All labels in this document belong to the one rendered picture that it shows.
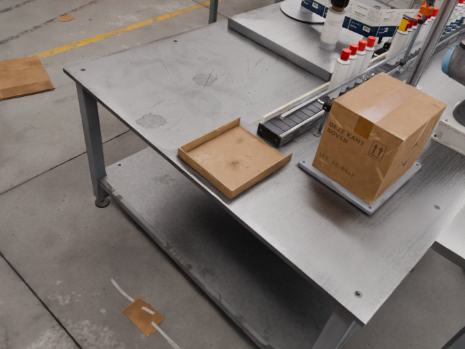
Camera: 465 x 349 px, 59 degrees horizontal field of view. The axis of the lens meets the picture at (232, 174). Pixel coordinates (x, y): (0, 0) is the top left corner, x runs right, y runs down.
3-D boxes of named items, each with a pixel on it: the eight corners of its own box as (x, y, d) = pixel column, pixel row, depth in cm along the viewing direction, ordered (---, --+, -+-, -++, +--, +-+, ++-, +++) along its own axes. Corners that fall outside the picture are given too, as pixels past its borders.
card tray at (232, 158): (239, 124, 159) (240, 115, 156) (290, 160, 147) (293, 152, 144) (177, 156, 142) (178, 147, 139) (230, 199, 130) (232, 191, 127)
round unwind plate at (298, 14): (302, -3, 250) (302, -4, 250) (343, 16, 236) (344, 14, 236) (268, 7, 233) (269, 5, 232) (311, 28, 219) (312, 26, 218)
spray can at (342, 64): (330, 91, 175) (344, 46, 161) (340, 96, 173) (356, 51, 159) (323, 94, 172) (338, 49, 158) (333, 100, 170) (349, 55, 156)
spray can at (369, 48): (354, 77, 187) (370, 33, 173) (364, 82, 184) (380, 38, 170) (348, 79, 184) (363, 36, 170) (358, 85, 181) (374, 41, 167)
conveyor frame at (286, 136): (439, 32, 250) (443, 24, 247) (457, 39, 245) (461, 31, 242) (256, 132, 156) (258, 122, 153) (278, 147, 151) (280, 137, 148)
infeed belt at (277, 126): (443, 31, 249) (445, 25, 246) (455, 37, 245) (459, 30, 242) (259, 132, 155) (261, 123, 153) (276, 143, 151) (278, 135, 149)
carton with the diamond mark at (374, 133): (356, 133, 161) (382, 70, 142) (412, 166, 150) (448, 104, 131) (311, 165, 143) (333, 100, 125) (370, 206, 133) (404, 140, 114)
